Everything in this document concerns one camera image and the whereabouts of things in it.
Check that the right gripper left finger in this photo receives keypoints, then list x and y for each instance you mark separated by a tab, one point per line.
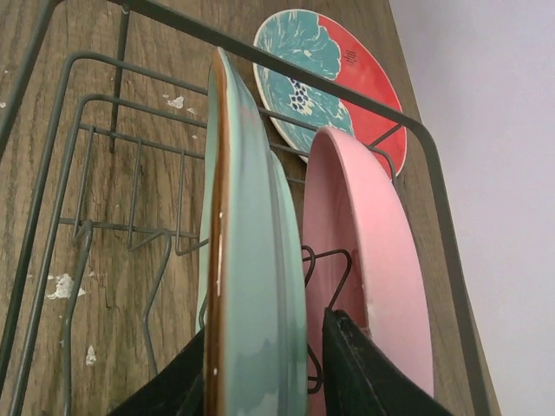
176	390

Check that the mint green plate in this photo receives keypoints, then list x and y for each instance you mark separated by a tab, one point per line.
255	353

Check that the pink top plate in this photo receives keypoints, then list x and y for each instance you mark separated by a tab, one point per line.
367	264

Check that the wire dish rack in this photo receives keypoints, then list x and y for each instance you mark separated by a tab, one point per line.
102	132

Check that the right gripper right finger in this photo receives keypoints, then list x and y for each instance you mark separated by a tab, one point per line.
358	379

